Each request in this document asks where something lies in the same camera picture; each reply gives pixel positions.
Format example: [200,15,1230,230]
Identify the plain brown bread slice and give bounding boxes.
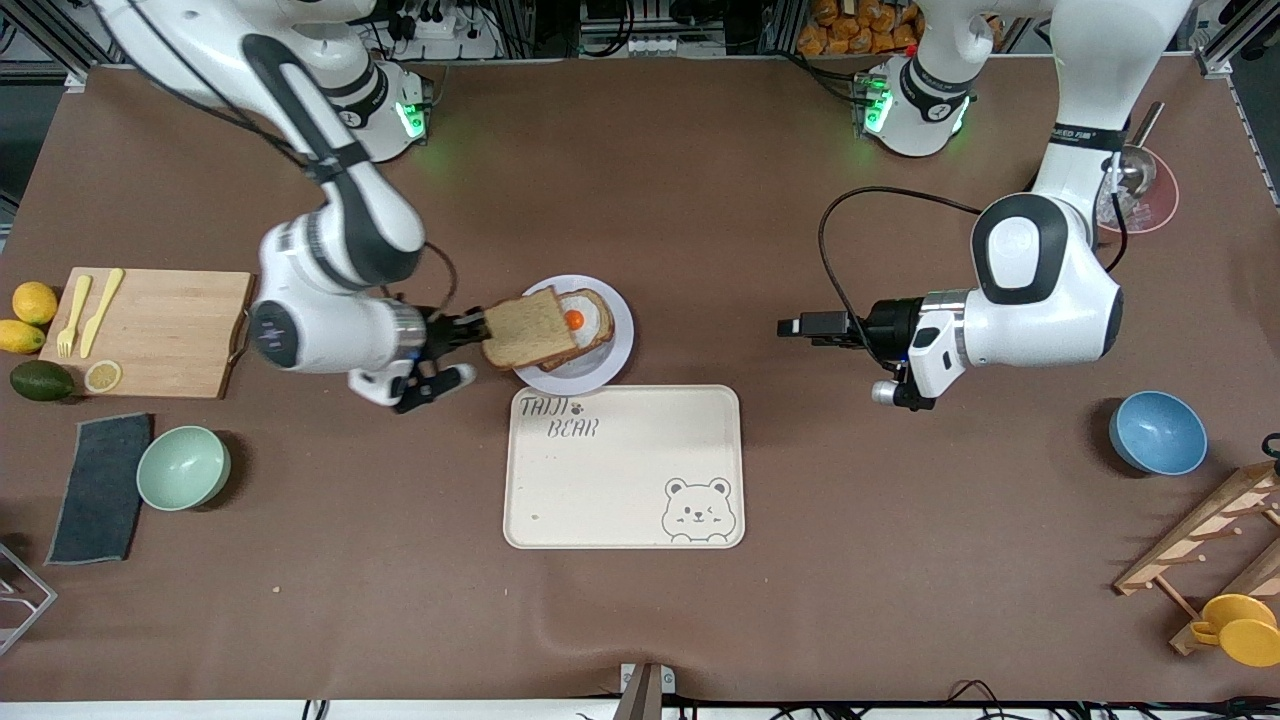
[480,287,579,371]

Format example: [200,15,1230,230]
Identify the lavender round plate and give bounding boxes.
[510,275,635,396]

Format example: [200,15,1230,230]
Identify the bread slice under egg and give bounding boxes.
[540,289,616,373]

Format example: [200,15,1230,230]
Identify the fried egg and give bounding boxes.
[560,294,602,349]

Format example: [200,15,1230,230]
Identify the cream bear print tray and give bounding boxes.
[502,385,746,550]

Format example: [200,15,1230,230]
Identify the wooden cutting board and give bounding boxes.
[38,267,256,401]

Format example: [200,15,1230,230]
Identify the white power strip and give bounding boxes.
[395,0,501,61]

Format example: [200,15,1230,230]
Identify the blue bowl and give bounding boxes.
[1108,391,1209,476]

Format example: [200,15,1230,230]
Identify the mint green bowl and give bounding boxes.
[136,426,232,512]

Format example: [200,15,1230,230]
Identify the metal scoop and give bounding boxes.
[1108,100,1166,201]

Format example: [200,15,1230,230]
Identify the pink bowl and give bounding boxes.
[1095,145,1181,236]

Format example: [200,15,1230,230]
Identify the bag of orange pastries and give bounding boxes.
[797,0,921,56]

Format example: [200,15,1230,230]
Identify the yellow plastic knife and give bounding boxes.
[80,267,126,359]

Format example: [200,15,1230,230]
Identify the yellow plastic fork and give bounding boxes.
[57,274,93,359]

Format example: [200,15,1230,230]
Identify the wooden drying rack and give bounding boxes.
[1113,462,1280,656]

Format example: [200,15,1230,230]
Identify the grey folded cloth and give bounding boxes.
[45,413,154,567]

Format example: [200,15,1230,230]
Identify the dark green avocado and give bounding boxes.
[10,360,76,403]

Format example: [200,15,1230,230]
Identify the yellow cup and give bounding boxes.
[1190,594,1280,668]

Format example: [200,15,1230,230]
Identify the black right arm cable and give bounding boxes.
[425,243,459,319]

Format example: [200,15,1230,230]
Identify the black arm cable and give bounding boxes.
[425,243,459,319]
[818,187,986,331]

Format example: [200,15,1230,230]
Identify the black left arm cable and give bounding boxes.
[818,187,986,331]

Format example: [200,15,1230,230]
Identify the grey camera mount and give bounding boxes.
[612,662,676,720]

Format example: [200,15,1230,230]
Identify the metal wire rack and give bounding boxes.
[0,540,58,656]

